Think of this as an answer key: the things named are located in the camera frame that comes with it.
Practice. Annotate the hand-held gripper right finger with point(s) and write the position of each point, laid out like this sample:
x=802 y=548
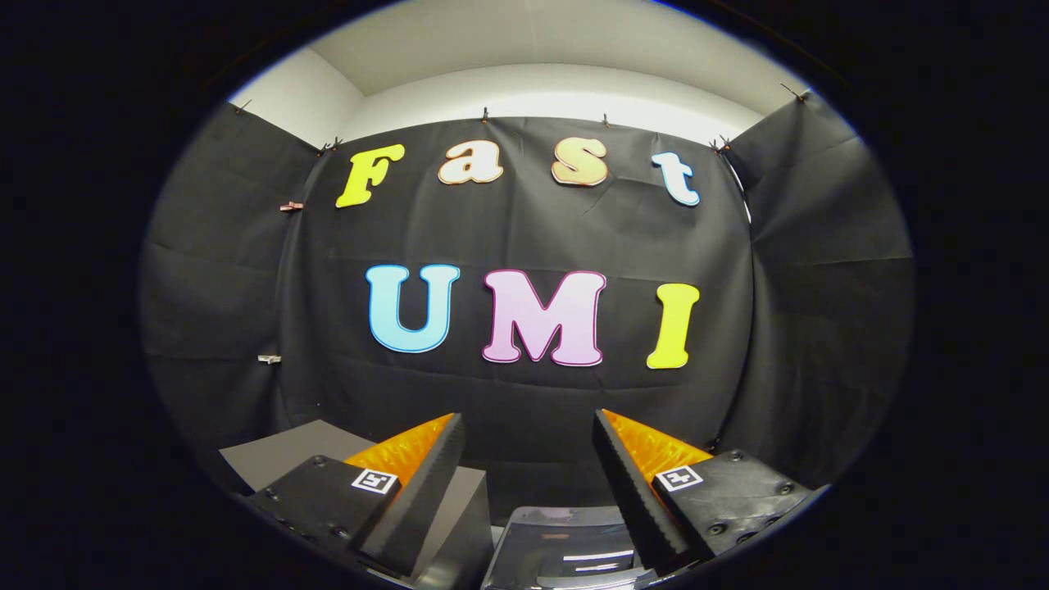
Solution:
x=631 y=492

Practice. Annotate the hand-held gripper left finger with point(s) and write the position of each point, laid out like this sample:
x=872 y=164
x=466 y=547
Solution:
x=426 y=500

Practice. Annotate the grey washing machine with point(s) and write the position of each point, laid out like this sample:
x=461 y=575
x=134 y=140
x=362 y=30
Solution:
x=565 y=513

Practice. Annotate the black backdrop cloth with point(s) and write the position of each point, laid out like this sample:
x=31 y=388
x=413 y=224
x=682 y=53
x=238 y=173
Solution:
x=524 y=393

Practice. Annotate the grey box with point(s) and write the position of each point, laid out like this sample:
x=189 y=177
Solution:
x=279 y=459

